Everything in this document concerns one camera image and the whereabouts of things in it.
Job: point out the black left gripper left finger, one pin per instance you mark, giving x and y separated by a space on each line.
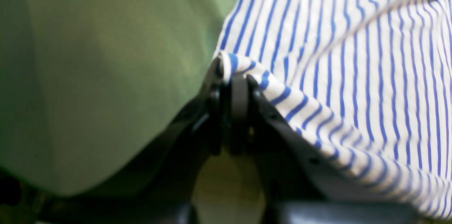
197 133

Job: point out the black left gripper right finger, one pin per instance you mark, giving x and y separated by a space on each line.
300 186

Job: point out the blue white striped t-shirt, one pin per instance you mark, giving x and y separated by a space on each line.
366 82

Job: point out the green table cloth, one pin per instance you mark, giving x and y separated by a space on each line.
88 88

